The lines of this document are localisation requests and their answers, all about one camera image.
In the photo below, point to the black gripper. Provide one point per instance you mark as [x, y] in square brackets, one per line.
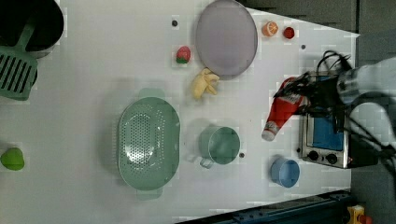
[322, 96]

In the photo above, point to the red plush ketchup bottle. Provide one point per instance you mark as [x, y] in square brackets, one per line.
[283, 107]

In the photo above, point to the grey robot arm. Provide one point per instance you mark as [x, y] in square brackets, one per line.
[372, 83]

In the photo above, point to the red toy tomato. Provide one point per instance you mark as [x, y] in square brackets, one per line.
[289, 33]

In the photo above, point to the orange slice toy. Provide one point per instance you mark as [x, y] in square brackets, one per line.
[270, 28]

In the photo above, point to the blue cup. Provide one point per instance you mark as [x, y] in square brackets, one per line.
[285, 172]

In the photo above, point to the green mug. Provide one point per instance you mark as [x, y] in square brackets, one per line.
[218, 145]

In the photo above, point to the yellow toy banana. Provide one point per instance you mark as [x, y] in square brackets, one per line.
[205, 81]

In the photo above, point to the grey round plate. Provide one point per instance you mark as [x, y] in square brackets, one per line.
[226, 38]

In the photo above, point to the red toy strawberry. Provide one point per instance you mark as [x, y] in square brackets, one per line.
[183, 55]

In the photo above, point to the yellow red clamp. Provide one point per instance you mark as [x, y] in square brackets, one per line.
[357, 215]

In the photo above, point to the green colander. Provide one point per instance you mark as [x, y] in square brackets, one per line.
[148, 144]

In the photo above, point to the black pot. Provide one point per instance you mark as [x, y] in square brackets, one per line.
[45, 16]

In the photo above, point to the green slotted spatula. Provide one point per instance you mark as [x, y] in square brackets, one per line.
[18, 68]

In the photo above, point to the green toy pear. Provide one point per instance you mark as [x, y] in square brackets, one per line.
[13, 159]

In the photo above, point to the blue metal frame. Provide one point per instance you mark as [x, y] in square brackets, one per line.
[326, 208]

